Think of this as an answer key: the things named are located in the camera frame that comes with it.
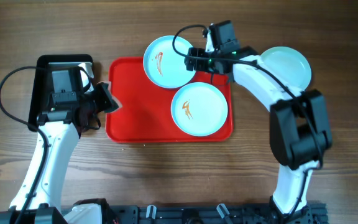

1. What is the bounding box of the light blue plate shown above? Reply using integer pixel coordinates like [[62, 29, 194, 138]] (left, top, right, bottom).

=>
[[143, 35, 196, 89], [170, 82, 229, 137], [261, 46, 312, 90]]

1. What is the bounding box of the green and orange sponge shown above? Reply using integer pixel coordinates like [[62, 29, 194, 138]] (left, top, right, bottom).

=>
[[96, 82, 122, 114]]

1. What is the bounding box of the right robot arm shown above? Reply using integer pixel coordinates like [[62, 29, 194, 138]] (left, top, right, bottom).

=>
[[184, 21, 333, 223]]

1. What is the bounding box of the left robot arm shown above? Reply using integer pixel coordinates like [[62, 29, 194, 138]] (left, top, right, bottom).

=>
[[0, 62, 121, 223]]

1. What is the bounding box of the black rectangular tray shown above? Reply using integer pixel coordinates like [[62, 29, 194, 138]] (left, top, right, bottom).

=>
[[28, 54, 93, 128]]

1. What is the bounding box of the red plastic tray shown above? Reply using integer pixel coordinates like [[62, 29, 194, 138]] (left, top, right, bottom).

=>
[[105, 57, 234, 144]]

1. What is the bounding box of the right black cable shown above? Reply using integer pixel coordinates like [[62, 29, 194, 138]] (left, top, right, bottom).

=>
[[172, 24, 324, 218]]

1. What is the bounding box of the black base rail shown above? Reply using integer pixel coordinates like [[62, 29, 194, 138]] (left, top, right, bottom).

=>
[[73, 198, 328, 224]]

